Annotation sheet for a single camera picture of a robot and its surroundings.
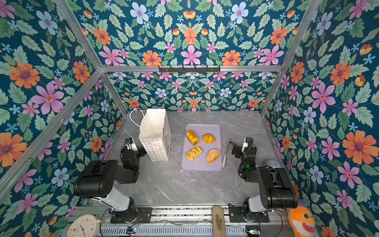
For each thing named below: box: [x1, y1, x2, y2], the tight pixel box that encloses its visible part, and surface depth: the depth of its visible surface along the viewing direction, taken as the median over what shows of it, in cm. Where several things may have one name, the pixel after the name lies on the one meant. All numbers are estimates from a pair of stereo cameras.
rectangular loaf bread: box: [186, 129, 199, 147], surface depth 100 cm
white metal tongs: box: [222, 136, 231, 168], surface depth 94 cm
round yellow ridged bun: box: [202, 133, 216, 144], surface depth 102 cm
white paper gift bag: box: [129, 106, 172, 162], surface depth 84 cm
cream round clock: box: [66, 214, 103, 237], surface depth 70 cm
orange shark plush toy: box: [288, 205, 316, 237], surface depth 66 cm
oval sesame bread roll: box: [206, 148, 221, 163], surface depth 92 cm
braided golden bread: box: [186, 146, 203, 161], surface depth 94 cm
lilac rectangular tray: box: [180, 123, 224, 173], surface depth 97 cm
